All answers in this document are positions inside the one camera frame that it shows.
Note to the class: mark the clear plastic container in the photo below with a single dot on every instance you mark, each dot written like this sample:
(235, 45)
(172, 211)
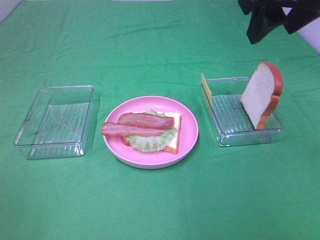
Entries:
(57, 124)
(229, 120)

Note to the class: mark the toy lettuce leaf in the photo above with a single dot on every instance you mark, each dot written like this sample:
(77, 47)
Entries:
(150, 143)

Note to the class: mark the left clear plastic container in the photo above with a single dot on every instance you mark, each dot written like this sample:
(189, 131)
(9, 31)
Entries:
(57, 124)

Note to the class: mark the toy bacon strip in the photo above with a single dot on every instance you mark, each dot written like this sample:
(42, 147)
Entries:
(120, 130)
(146, 120)

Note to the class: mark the right clear plastic container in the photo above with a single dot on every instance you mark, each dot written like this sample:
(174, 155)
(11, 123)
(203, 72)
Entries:
(229, 120)

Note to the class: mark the green tablecloth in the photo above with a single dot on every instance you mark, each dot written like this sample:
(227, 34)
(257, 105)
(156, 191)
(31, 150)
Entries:
(130, 49)

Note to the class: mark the toy bread slice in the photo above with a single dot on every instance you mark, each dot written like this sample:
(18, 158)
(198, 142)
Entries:
(262, 94)
(176, 135)

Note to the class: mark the pink round plate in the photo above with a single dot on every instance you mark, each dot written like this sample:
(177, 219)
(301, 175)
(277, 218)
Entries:
(188, 135)

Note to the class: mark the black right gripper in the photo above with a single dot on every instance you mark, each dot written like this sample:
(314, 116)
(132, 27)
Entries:
(266, 15)

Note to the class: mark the yellow toy cheese slice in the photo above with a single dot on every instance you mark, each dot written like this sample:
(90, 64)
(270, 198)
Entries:
(206, 88)

